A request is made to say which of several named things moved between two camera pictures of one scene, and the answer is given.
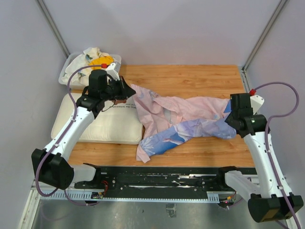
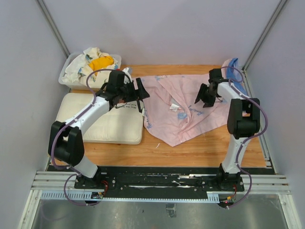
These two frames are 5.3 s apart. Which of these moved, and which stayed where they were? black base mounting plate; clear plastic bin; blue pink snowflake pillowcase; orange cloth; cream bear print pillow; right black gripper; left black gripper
Moved: left black gripper; blue pink snowflake pillowcase; right black gripper
Stayed: clear plastic bin; black base mounting plate; orange cloth; cream bear print pillow
